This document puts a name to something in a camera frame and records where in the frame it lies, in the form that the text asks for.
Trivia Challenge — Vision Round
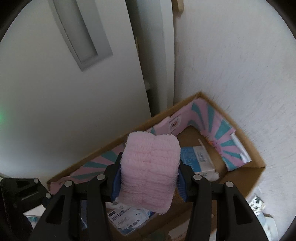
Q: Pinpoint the floral tissue packet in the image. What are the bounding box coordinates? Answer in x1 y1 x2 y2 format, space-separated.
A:
248 192 265 214

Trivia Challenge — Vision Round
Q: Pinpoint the pink fluffy cloth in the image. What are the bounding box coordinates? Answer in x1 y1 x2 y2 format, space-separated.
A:
119 131 181 213

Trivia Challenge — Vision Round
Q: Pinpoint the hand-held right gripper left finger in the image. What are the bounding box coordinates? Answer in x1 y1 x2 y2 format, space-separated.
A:
32 152 124 241

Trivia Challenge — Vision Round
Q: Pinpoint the cardboard box with pink flaps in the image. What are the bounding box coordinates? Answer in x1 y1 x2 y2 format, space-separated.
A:
46 91 267 241

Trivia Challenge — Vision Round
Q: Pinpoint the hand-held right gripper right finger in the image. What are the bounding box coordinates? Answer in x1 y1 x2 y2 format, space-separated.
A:
176 162 266 241

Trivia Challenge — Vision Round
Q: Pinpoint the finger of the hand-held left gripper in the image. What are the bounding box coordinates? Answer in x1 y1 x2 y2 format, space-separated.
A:
0 177 52 216

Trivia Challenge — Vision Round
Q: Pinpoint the white plastic tray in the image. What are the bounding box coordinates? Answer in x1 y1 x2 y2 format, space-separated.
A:
254 213 279 241

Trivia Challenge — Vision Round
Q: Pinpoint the white and blue mask packet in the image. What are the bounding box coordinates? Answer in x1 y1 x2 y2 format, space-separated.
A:
107 201 160 236

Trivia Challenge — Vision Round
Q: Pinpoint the grey recessed door handle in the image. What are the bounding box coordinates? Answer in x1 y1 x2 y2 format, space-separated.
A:
47 0 114 72

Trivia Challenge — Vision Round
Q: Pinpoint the white door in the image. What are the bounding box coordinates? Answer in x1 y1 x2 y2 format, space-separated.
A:
0 0 176 180

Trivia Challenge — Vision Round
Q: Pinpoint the blue and white carton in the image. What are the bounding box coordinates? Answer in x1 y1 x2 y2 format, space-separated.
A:
180 145 221 182

